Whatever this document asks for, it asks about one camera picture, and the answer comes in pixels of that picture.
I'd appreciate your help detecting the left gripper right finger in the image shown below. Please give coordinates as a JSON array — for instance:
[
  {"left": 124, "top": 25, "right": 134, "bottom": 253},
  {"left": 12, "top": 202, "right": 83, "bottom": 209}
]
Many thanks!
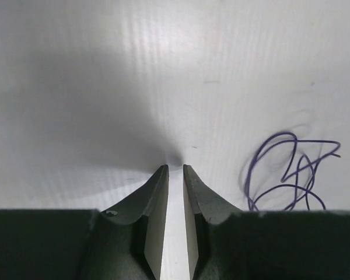
[{"left": 183, "top": 165, "right": 350, "bottom": 279}]

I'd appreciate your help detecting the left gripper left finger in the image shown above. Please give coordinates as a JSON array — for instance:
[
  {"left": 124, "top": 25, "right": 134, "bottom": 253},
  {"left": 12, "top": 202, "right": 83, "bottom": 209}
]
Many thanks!
[{"left": 0, "top": 165, "right": 169, "bottom": 279}]

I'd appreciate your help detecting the cable bundle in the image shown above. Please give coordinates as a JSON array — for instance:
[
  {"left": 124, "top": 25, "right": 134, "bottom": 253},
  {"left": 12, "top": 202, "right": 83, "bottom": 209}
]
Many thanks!
[{"left": 243, "top": 131, "right": 342, "bottom": 212}]

